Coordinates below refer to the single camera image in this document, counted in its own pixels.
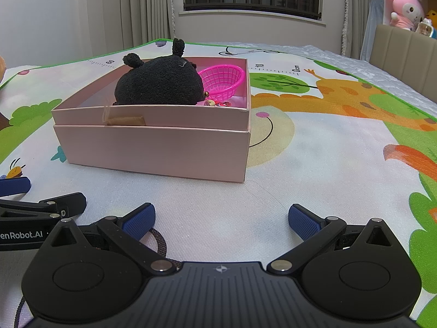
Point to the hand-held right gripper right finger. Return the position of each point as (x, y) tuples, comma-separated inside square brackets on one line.
[(304, 220)]

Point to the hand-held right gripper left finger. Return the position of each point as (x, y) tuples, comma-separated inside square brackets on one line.
[(140, 220)]

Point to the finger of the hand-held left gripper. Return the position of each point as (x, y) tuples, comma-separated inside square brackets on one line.
[(15, 185), (68, 203)]

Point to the pink cardboard box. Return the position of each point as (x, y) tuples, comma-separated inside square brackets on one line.
[(153, 150)]

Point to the black plush toy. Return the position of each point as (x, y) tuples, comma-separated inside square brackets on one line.
[(157, 82)]

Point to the small cake toy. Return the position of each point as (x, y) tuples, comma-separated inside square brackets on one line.
[(223, 104)]

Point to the pink toy strainer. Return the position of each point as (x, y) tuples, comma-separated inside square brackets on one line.
[(222, 78)]

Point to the printed animal play mat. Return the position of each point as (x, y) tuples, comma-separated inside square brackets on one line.
[(307, 164)]

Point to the beige padded headboard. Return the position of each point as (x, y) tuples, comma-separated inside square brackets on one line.
[(403, 58)]

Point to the light blue cloth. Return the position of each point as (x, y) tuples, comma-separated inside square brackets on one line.
[(374, 30)]

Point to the beige curtain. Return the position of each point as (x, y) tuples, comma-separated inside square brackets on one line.
[(355, 6), (146, 6)]

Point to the small pastel toy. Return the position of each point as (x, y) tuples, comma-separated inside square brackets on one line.
[(426, 27)]

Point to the pink plush doll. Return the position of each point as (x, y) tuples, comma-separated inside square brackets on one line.
[(406, 6)]

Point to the yellow plush toy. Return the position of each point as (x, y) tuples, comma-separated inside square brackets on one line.
[(433, 17)]

